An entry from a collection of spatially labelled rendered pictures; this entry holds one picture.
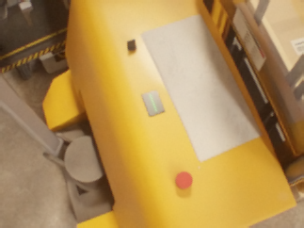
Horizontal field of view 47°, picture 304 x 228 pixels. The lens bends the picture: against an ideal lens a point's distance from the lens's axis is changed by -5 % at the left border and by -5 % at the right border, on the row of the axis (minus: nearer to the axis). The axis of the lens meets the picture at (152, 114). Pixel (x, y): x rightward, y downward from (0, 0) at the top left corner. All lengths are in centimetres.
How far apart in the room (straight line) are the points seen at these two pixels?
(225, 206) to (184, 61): 37
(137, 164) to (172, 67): 26
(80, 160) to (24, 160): 59
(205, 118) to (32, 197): 115
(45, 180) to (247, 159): 117
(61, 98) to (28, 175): 50
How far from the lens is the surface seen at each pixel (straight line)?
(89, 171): 134
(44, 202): 182
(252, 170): 89
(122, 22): 102
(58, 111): 153
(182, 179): 82
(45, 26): 177
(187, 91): 92
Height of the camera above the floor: 174
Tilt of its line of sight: 71 degrees down
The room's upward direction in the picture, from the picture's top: 2 degrees counter-clockwise
